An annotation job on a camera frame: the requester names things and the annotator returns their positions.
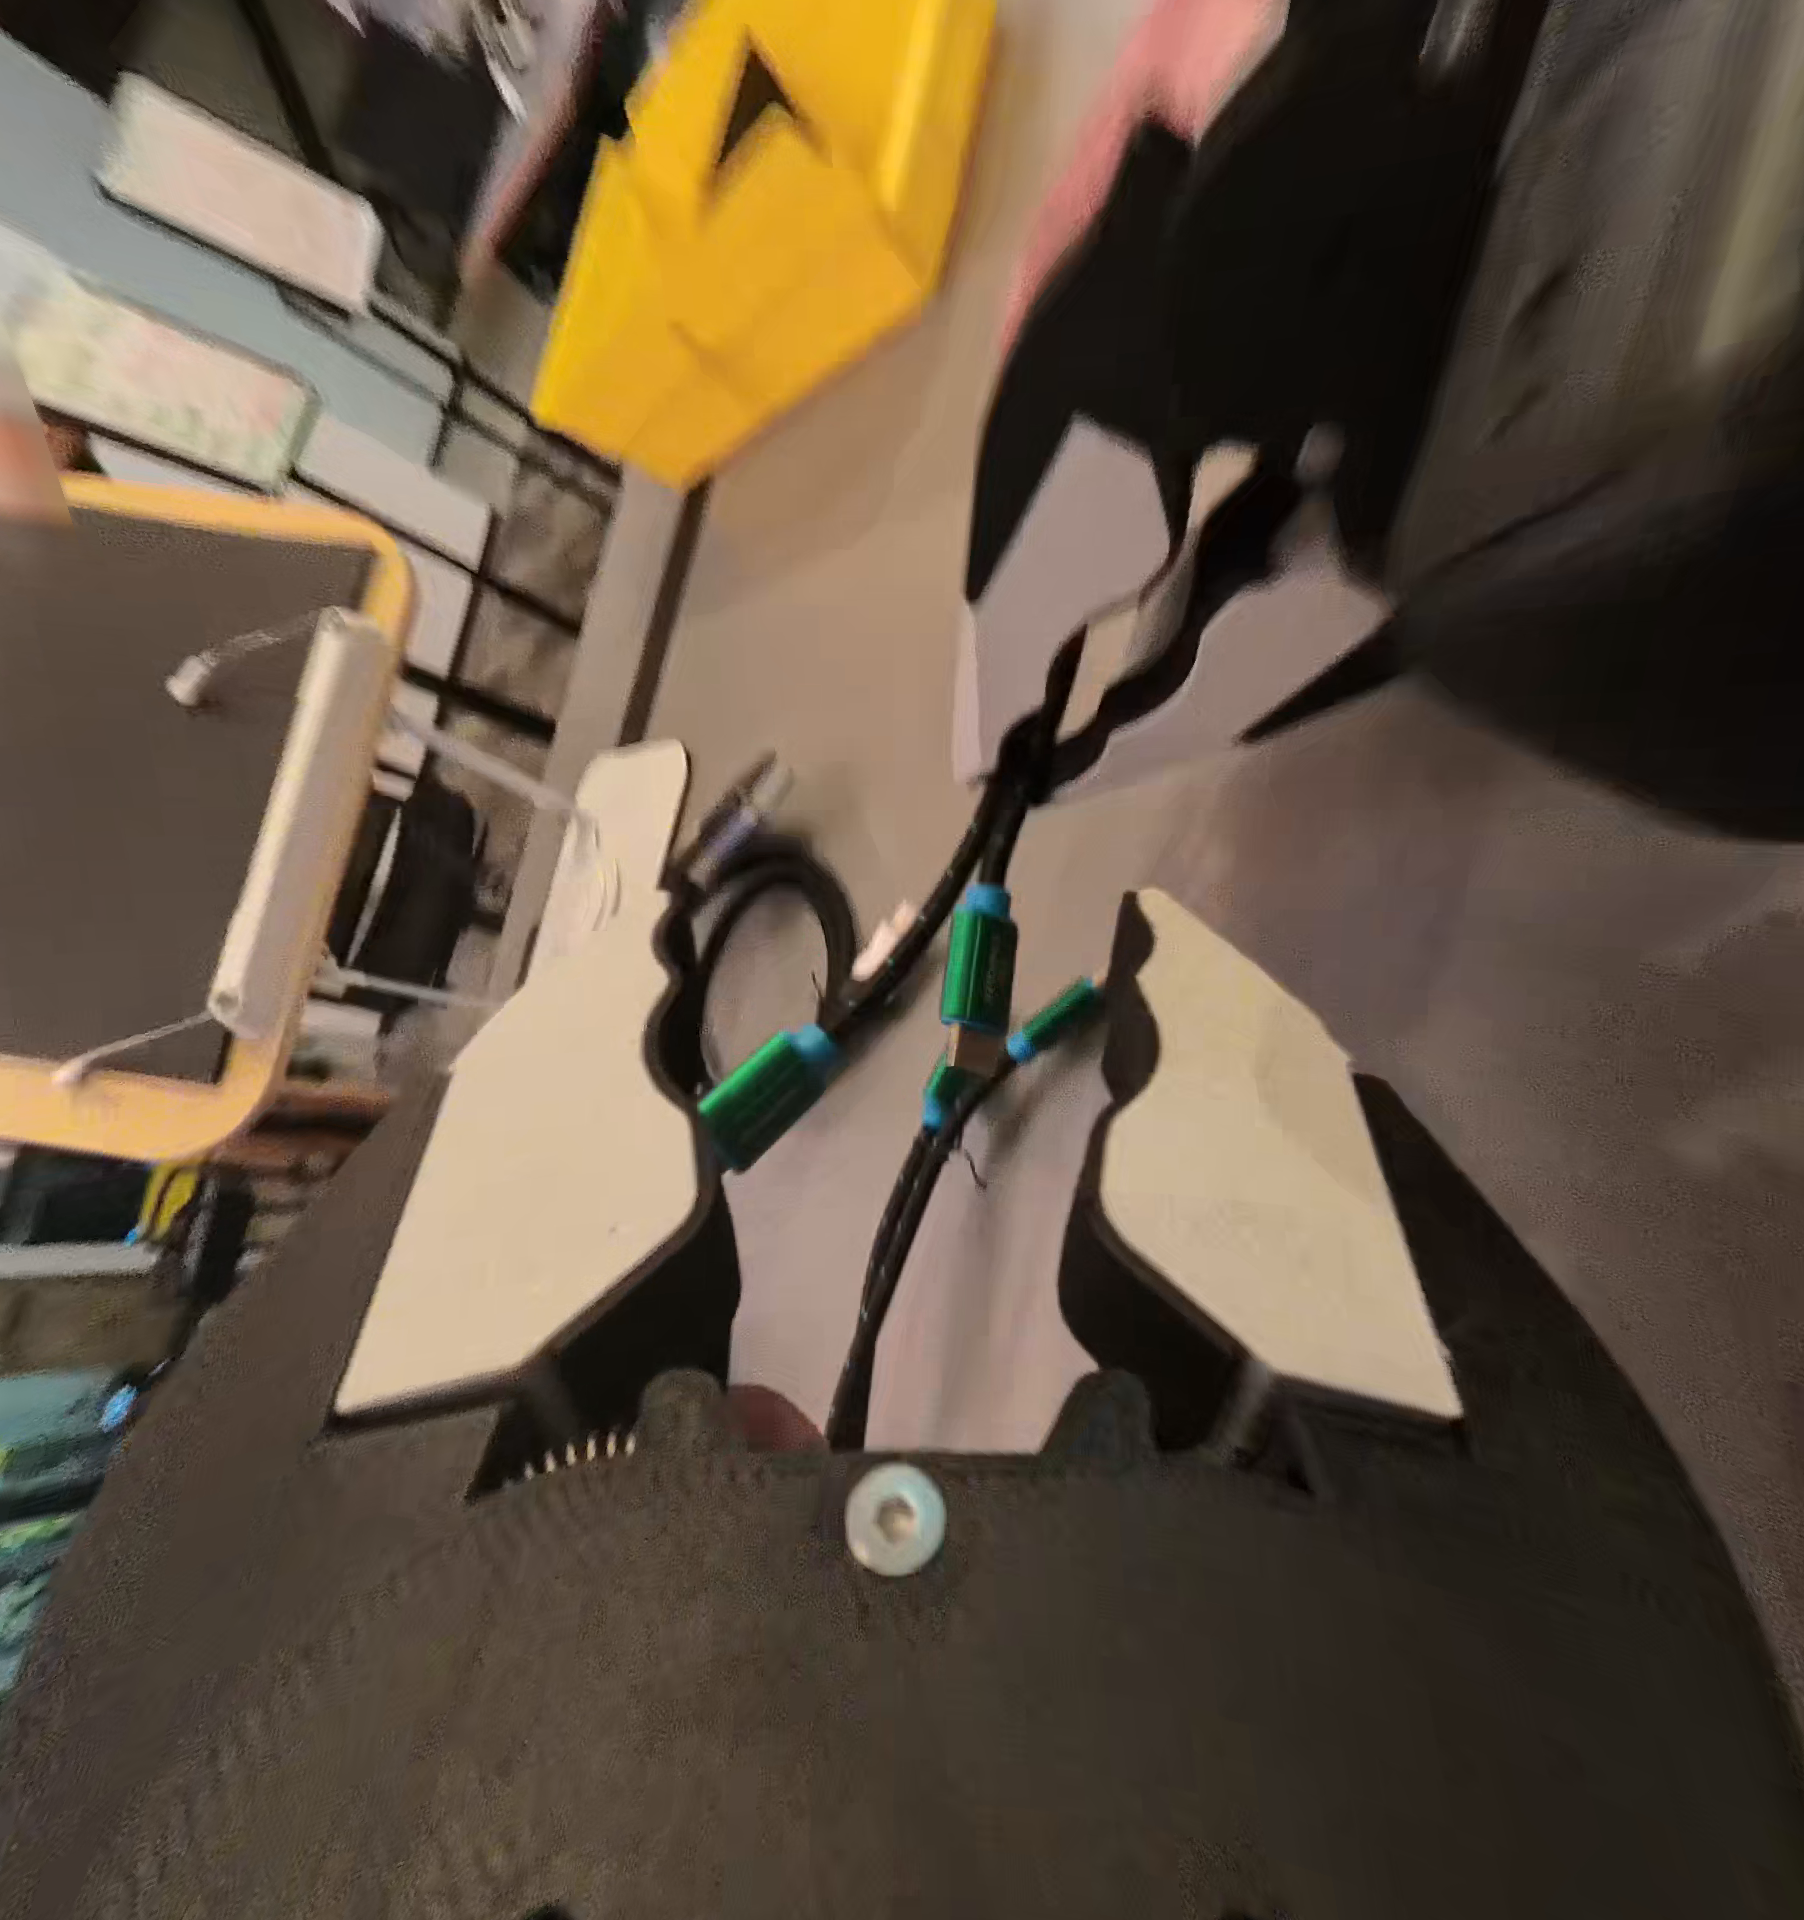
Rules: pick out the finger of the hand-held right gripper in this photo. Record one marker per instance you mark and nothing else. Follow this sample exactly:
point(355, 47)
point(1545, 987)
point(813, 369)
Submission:
point(1262, 646)
point(1038, 571)

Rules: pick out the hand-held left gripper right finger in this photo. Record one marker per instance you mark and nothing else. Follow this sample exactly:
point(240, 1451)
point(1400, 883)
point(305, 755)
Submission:
point(1262, 1199)

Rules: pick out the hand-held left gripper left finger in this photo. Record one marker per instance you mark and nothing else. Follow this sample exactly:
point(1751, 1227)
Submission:
point(527, 1199)

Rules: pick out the person's right hand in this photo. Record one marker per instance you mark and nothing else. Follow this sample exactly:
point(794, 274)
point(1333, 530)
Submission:
point(1142, 105)

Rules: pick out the person's left hand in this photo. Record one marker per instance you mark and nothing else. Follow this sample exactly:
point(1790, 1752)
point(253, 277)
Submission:
point(776, 1418)

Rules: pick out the yellow plastic bin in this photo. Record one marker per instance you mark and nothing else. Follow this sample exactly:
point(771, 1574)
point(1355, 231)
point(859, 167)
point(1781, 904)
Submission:
point(753, 239)

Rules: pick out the white plastic bar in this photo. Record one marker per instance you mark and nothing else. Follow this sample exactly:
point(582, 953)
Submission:
point(302, 812)

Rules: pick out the wooden-edged black board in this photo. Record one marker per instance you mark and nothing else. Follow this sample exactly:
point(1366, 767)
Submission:
point(91, 780)

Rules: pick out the whiteboard on black stand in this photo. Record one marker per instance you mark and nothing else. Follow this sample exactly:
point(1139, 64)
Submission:
point(242, 197)

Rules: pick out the whiteboard with green writing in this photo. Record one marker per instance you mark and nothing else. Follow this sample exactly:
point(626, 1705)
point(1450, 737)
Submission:
point(166, 384)

